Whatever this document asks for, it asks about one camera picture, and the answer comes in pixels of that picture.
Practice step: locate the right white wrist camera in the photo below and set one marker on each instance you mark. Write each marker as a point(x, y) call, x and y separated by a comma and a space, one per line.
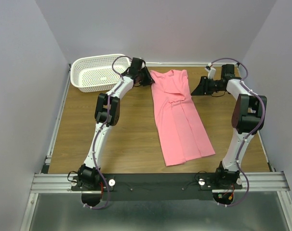
point(211, 70)

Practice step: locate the aluminium frame rail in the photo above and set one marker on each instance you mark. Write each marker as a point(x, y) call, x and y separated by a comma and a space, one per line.
point(159, 202)

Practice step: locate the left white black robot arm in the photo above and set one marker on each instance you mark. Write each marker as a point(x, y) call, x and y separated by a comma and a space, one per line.
point(106, 116)

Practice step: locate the white perforated plastic basket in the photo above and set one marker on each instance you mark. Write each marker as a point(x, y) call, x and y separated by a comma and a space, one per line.
point(98, 73)

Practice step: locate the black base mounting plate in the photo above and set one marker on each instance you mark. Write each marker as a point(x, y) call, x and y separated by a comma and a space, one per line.
point(151, 187)

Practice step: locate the pink t shirt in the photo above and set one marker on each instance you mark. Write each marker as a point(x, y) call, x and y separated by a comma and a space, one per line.
point(182, 134)

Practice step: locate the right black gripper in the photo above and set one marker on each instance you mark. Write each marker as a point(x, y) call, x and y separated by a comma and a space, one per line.
point(202, 89)

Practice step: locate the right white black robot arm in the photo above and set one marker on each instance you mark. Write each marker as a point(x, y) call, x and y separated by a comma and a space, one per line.
point(247, 119)

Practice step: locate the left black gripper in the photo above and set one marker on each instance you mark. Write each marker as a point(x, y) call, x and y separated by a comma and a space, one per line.
point(148, 80)

